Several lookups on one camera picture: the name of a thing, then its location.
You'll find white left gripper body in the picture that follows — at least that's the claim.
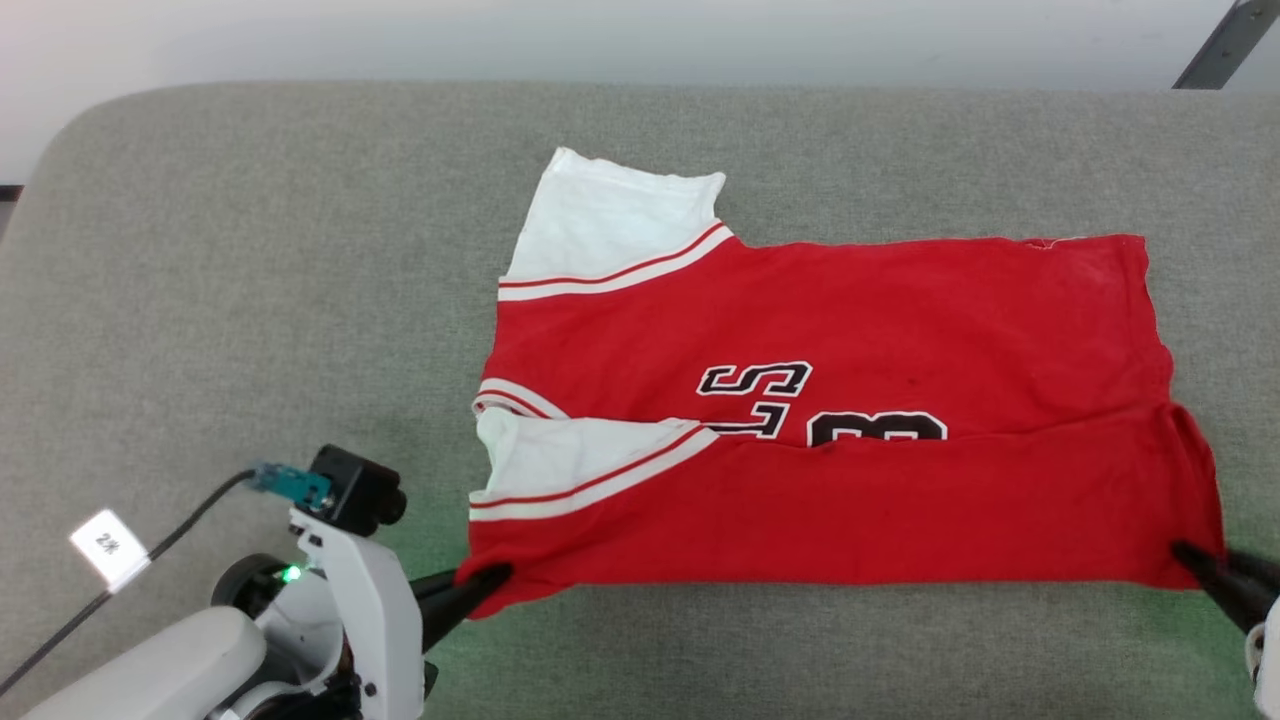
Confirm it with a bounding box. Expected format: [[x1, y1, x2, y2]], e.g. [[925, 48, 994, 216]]
[[289, 505, 428, 720]]

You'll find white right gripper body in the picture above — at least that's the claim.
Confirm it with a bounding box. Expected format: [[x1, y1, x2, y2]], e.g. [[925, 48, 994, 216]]
[[1244, 591, 1280, 717]]

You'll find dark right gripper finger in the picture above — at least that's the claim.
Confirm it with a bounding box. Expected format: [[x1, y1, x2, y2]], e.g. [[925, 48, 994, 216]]
[[1224, 548, 1280, 600], [1171, 539, 1267, 637]]

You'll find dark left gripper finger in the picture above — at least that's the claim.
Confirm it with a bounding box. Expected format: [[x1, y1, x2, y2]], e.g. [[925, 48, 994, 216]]
[[419, 585, 502, 657], [409, 562, 514, 613]]

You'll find red and white basketball jersey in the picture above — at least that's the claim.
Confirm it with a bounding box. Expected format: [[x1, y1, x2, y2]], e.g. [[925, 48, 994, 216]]
[[467, 147, 1227, 621]]

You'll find teal cable connector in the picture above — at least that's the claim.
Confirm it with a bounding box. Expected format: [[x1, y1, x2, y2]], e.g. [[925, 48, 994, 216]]
[[250, 461, 333, 508]]

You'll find thin black cable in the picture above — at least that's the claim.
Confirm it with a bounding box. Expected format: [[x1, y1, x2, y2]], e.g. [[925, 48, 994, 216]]
[[0, 468, 258, 697]]

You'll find white cable label tag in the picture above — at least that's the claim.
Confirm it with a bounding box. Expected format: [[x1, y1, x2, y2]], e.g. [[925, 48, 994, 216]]
[[69, 508, 152, 594]]

